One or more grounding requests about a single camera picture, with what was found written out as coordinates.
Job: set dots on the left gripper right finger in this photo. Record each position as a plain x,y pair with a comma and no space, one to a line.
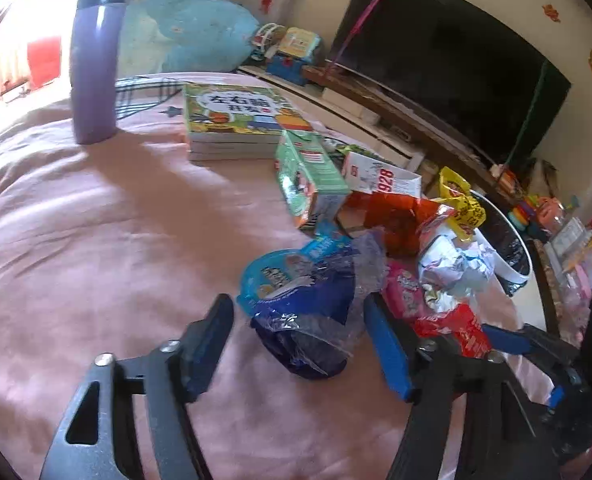
502,436

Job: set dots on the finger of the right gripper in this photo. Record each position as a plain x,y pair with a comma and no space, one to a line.
506,341
556,395

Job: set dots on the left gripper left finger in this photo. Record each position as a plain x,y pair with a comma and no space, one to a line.
97,439

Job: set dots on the red foil snack bag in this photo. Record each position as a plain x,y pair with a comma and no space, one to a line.
462,324

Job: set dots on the white blue paper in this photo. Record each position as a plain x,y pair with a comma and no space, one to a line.
460,272

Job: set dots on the yellow snack wrapper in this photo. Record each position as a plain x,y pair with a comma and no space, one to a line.
468,214

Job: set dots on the blue plastic snack bag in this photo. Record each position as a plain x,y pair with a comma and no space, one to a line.
306,305

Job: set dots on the orange snack wrapper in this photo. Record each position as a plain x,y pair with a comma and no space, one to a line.
402,219

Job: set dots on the white 1928 milk carton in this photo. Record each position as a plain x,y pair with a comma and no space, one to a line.
367,175

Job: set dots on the green drink carton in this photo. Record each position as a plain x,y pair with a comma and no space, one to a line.
313,187

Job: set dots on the pink candy package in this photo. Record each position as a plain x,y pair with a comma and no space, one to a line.
403,293

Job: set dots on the white trash bin black liner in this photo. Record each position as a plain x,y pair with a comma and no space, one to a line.
512,262

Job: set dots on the pink tablecloth with plaid patches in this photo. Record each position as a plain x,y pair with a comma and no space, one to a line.
116,247

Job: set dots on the green foil snack wrapper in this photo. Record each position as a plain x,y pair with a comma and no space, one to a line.
337,147

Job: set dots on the stack of children's books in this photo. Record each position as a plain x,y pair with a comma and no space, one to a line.
229,122

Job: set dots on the black flat television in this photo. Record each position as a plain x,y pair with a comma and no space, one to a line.
453,62

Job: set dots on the blue floral bundle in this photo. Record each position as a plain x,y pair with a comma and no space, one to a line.
174,36

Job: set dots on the purple thermos bottle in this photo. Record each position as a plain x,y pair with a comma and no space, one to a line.
93,68

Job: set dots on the red chair on balcony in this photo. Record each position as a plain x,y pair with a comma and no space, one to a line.
44,61

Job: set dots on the toy cash register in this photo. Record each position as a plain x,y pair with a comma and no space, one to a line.
297,49

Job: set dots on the rainbow stacking ring toy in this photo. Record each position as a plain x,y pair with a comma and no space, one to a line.
522,215

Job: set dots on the small red wall sticker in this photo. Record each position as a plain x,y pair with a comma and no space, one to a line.
551,13

